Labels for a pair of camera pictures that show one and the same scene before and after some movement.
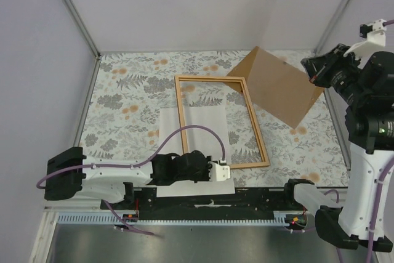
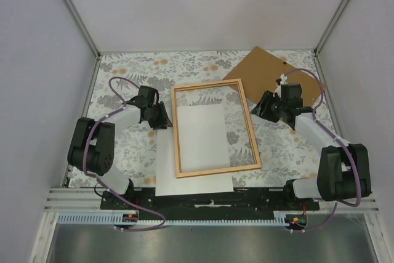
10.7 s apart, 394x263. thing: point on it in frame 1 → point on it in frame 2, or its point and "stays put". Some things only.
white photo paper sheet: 213,117 stays put
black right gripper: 319,68 → 267,98
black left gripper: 206,177 → 164,121
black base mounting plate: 265,204 stays put
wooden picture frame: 250,109 → 175,130
